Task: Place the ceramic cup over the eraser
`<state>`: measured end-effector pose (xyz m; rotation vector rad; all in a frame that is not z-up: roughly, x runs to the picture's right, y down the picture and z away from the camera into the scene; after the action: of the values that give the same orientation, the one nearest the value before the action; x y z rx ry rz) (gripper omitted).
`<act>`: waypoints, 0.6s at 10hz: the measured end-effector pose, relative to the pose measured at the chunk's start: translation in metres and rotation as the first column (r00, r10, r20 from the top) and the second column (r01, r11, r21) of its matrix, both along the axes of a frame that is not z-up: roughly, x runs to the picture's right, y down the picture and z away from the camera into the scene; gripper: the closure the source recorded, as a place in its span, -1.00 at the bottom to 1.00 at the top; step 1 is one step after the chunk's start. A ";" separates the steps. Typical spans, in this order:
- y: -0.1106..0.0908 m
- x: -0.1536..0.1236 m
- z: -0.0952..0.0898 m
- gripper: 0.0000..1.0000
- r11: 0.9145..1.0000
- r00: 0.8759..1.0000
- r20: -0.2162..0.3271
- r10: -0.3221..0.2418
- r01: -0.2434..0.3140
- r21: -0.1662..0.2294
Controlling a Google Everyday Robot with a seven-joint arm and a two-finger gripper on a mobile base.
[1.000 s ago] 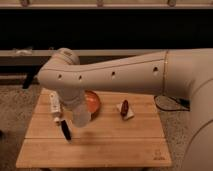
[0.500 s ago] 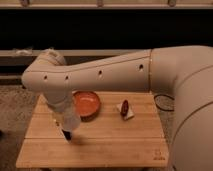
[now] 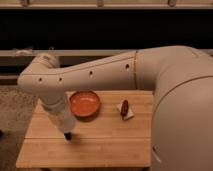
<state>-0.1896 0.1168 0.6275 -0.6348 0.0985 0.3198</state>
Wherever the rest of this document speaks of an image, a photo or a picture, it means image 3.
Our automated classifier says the orange bowl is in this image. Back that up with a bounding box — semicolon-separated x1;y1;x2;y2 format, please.
69;91;101;118

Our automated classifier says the black handled knife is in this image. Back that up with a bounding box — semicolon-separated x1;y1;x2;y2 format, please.
64;132;72;141

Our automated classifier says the brown sausage on napkin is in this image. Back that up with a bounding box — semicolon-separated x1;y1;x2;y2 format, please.
117;100;134;121

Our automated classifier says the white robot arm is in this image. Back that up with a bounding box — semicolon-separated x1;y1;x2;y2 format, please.
18;46;213;171

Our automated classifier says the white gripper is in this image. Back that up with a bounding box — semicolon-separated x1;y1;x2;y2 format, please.
43;96;76;133

